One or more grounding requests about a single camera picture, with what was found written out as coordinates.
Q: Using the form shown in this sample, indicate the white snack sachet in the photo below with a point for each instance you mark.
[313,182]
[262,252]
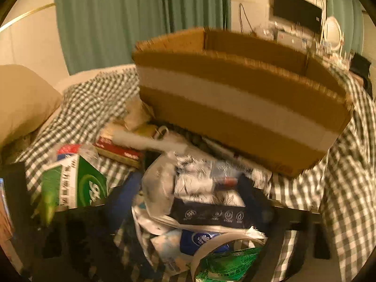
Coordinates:
[206,181]

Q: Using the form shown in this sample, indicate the red and beige book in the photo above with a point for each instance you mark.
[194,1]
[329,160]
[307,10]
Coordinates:
[105,146]

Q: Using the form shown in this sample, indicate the tape roll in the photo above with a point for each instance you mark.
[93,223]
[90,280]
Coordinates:
[215,243]

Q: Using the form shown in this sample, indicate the blue tissue packet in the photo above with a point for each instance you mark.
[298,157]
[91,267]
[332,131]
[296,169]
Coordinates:
[177,247]

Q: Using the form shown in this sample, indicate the green chewing gum box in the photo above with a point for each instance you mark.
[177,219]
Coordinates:
[72,182]

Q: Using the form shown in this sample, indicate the green plastic bag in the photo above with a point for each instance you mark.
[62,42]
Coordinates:
[227,266]

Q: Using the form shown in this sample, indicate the white cream tube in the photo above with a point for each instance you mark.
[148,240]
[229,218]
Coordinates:
[132,140]

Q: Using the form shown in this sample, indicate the cardboard box with white tape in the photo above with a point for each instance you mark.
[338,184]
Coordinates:
[275,105]

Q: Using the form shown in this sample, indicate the green curtain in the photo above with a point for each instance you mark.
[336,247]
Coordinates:
[102,33]
[350,18]

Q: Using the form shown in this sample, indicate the checkered bed blanket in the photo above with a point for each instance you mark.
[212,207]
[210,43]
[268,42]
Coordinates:
[342,185]

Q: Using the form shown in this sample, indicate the beige pillow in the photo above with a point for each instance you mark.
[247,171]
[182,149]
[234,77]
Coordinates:
[27,101]

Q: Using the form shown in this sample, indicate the white oval vanity mirror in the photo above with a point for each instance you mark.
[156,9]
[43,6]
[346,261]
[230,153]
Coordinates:
[332,36]

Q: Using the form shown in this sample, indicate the black clothes on chair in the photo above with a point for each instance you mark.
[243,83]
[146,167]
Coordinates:
[360,71]

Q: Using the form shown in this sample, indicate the black wall television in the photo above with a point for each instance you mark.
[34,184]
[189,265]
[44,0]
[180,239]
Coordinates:
[300,12]

